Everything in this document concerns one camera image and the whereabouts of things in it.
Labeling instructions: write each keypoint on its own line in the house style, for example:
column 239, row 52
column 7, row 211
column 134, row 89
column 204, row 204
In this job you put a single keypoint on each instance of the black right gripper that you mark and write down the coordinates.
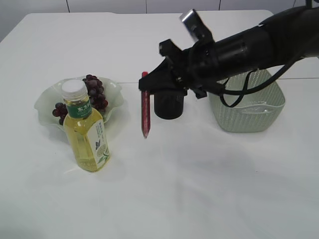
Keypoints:
column 201, row 67

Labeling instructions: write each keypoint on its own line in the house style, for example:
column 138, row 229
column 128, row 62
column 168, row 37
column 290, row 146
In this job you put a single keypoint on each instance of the red marker pen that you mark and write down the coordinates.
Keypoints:
column 146, row 117

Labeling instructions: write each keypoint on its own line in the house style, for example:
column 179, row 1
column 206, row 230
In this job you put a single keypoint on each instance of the purple grape bunch with leaves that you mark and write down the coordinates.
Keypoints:
column 96, row 92

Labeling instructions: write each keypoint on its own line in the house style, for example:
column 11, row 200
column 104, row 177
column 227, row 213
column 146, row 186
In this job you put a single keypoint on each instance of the yellow tea bottle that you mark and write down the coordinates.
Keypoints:
column 84, row 127

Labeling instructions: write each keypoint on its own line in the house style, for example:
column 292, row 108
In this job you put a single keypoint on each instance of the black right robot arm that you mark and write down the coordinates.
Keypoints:
column 280, row 40

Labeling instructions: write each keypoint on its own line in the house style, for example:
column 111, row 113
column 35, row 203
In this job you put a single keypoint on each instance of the black mesh pen holder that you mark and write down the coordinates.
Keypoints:
column 168, row 104

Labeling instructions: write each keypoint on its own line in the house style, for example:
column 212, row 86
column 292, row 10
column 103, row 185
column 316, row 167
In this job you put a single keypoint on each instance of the green plastic basket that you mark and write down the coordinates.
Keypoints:
column 256, row 112

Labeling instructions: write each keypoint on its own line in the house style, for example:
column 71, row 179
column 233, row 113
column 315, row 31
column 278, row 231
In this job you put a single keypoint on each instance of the light green wavy plate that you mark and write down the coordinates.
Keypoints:
column 52, row 95

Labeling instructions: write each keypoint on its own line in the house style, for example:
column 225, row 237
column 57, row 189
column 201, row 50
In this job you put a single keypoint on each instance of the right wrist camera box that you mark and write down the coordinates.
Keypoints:
column 195, row 26

